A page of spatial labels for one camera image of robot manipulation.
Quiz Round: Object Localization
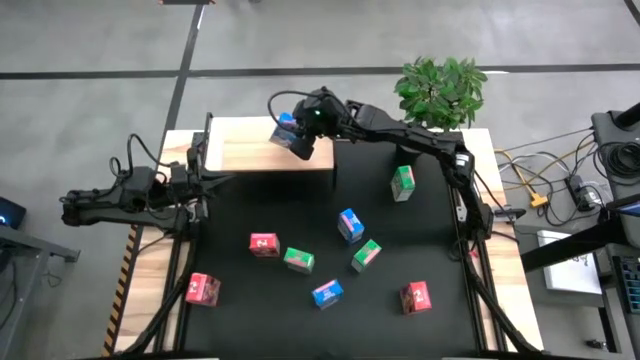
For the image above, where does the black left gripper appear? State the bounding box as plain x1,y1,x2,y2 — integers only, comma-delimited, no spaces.
167,160,236,199

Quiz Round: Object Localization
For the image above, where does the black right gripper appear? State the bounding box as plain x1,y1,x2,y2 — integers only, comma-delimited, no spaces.
287,87,349,162

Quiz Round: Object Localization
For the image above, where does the blue Rice Krispies cereal box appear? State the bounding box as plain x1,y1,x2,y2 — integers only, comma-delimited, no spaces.
268,111,300,150
337,207,366,245
310,278,345,311

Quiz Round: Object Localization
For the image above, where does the red Froot Loops cereal box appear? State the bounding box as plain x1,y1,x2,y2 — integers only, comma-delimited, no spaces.
248,232,281,259
184,272,222,308
398,280,433,316

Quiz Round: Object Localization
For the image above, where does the green Apple Jacks cereal box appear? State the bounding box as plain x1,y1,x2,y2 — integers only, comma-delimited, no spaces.
350,238,383,274
389,164,417,203
282,246,316,275

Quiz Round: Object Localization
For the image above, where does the wooden shelf with black legs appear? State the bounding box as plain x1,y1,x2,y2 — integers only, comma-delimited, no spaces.
191,112,337,191

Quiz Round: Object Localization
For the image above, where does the green leafy plant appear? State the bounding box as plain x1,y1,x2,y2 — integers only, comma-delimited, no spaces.
393,55,489,132

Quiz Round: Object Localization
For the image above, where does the yellow black hazard tape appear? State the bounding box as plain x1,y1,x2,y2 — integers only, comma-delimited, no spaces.
102,224,145,357

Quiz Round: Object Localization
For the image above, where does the black table mat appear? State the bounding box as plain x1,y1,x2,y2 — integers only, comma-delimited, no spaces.
180,138,485,357

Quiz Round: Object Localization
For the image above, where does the grey metal side table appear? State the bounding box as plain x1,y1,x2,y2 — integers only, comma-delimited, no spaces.
0,224,81,351

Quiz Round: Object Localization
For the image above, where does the dark device with blue light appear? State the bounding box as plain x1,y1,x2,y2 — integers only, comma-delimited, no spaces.
0,196,28,230

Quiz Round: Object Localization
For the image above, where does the small black connector box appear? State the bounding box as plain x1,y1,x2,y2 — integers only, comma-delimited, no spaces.
492,205,527,222

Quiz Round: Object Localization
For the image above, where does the black power adapter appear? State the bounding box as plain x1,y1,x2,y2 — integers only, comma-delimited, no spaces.
564,174,594,211

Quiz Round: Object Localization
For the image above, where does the black slanted bar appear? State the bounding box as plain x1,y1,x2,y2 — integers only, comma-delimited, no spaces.
519,217,640,274

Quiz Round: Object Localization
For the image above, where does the white board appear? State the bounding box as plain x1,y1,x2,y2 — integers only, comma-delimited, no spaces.
536,229,604,296

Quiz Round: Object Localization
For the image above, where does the grey equipment stand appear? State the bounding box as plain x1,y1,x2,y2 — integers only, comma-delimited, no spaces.
590,102,640,201

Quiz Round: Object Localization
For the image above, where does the blue lit screen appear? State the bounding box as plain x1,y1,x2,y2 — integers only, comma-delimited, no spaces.
605,195,640,219

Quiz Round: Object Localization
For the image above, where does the black keyboard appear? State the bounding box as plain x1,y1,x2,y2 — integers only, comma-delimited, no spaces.
610,254,640,316

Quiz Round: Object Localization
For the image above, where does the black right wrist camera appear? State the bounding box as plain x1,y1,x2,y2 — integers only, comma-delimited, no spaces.
305,102,329,124

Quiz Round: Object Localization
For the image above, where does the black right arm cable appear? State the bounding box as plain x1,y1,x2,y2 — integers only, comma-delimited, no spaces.
266,89,321,136

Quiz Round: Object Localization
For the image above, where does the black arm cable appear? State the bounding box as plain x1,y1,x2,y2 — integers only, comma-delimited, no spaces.
108,132,167,184
266,89,321,136

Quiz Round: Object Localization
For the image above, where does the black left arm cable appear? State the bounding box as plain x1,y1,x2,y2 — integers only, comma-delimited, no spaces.
108,132,167,184

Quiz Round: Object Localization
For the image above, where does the black metal frame rail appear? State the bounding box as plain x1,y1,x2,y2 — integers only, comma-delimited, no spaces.
447,139,544,357
113,219,202,357

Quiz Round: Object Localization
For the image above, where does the grey floor cable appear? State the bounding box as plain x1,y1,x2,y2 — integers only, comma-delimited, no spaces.
494,127,601,226

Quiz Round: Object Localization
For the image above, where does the yellow cable with plug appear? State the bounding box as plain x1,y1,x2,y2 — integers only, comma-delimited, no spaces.
494,148,596,209

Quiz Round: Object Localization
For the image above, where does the coil of black cables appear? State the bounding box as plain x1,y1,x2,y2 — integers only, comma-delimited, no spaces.
594,141,640,181

